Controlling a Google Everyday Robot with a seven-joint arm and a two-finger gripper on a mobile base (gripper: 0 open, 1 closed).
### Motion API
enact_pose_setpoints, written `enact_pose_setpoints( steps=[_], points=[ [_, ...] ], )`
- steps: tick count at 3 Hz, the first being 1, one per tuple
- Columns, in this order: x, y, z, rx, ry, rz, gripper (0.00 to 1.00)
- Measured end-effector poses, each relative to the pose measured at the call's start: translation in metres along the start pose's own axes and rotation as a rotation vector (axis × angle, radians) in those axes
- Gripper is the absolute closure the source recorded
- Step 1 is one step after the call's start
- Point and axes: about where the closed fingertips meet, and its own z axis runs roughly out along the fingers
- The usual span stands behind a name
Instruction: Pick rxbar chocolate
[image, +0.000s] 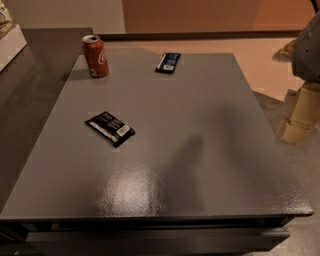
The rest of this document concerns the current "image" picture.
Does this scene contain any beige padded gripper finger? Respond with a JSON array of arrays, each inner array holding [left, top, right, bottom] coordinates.
[[280, 81, 320, 144]]

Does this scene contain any black rxbar chocolate wrapper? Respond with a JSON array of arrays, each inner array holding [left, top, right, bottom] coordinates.
[[85, 111, 135, 148]]

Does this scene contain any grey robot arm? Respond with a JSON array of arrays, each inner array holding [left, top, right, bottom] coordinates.
[[280, 12, 320, 144]]

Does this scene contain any red cola can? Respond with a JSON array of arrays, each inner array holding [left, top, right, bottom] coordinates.
[[82, 34, 109, 78]]

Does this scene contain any white box at left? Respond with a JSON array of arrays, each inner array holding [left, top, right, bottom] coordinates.
[[0, 25, 27, 72]]

